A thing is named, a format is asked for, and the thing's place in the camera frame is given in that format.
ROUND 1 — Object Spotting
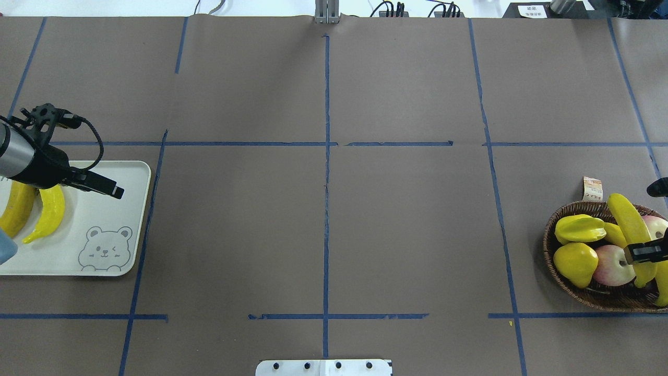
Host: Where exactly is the yellow bell pepper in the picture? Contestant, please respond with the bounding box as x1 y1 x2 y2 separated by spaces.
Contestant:
554 214 607 245

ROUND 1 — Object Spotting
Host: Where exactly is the yellow lemon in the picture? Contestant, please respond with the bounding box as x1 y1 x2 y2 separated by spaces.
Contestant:
553 242 598 288

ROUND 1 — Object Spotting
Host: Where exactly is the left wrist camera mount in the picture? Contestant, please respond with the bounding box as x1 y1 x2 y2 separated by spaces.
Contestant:
9 103 86 148

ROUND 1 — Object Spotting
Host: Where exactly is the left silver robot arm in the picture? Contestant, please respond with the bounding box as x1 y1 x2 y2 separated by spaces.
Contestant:
2 116 125 199

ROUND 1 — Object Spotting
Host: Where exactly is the white camera stand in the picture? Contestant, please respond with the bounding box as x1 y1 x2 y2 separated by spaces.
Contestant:
255 359 394 375

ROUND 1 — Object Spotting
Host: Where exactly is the red yellow apple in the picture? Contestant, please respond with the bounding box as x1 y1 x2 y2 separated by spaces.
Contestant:
642 216 668 240
592 245 636 287

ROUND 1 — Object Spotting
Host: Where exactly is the brown wicker basket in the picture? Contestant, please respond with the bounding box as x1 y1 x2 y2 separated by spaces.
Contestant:
543 202 668 313

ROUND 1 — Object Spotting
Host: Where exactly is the white bear tray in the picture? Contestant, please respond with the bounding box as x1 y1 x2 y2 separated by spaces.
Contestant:
1 160 152 277

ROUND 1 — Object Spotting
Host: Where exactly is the basket paper tag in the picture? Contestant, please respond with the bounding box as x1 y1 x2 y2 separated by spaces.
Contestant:
582 176 604 202

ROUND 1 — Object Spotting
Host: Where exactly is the yellow banana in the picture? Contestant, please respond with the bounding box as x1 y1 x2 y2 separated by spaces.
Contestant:
607 193 658 288
654 260 667 307
1 181 38 238
22 185 65 244

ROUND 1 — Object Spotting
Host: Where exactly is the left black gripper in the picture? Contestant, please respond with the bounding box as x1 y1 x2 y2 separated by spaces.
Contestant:
18 142 125 199

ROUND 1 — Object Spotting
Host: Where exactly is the aluminium frame post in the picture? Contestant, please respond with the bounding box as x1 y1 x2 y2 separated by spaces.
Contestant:
314 0 341 24

